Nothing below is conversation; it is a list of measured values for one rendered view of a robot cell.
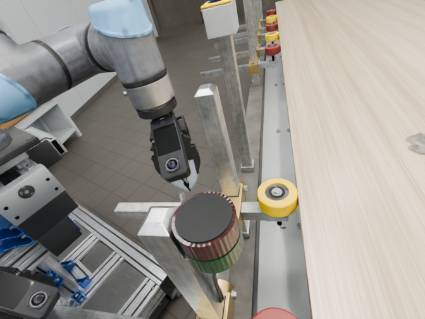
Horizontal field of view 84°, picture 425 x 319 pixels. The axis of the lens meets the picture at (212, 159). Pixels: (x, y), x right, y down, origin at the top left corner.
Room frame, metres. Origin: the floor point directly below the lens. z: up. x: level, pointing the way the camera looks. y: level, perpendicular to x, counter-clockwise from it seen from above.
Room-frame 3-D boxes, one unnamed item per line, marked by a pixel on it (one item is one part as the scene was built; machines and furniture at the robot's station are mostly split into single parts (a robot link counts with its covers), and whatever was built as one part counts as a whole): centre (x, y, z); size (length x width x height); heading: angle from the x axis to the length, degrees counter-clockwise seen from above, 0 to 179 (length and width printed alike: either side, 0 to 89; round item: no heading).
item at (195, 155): (0.38, 0.05, 1.00); 0.05 x 0.02 x 0.09; 89
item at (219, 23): (0.63, -0.12, 1.18); 0.07 x 0.07 x 0.08; 69
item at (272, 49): (1.25, -0.46, 0.85); 0.08 x 0.08 x 0.11
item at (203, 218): (0.14, 0.02, 1.00); 0.06 x 0.06 x 0.22; 69
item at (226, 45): (0.63, -0.12, 0.93); 0.05 x 0.04 x 0.45; 159
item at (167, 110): (0.41, 0.07, 1.06); 0.09 x 0.08 x 0.12; 179
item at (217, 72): (1.32, -0.28, 0.82); 0.43 x 0.03 x 0.04; 69
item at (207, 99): (0.39, -0.02, 0.89); 0.03 x 0.03 x 0.48; 69
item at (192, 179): (0.40, 0.05, 0.96); 0.06 x 0.03 x 0.09; 179
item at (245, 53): (1.55, -0.37, 0.82); 0.43 x 0.03 x 0.04; 69
